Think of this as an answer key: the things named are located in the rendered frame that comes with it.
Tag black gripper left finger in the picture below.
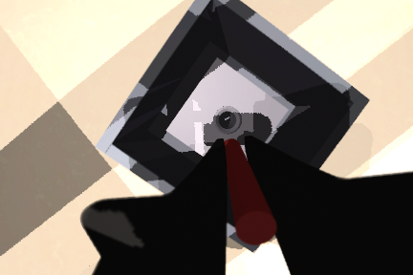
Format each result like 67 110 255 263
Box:
80 138 228 275

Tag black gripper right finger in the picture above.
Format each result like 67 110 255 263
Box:
245 136 413 275

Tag dark red peg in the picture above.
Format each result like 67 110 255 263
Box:
225 138 277 245

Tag white square plate with hole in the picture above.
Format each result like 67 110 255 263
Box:
166 57 288 157

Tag black open square box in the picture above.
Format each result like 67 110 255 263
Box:
96 0 370 194

